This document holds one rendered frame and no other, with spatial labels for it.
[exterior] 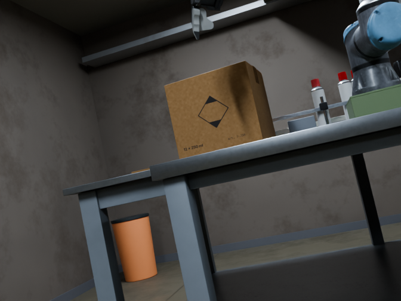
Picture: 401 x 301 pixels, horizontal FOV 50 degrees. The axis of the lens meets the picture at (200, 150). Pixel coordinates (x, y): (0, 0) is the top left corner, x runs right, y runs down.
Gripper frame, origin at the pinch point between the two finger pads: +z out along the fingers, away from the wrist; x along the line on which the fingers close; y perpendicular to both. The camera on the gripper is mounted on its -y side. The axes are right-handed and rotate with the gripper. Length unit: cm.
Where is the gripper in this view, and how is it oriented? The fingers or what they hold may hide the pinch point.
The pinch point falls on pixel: (201, 16)
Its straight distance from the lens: 115.3
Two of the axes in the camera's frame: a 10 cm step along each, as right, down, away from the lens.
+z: 1.2, 8.0, -5.9
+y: 9.6, 0.4, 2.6
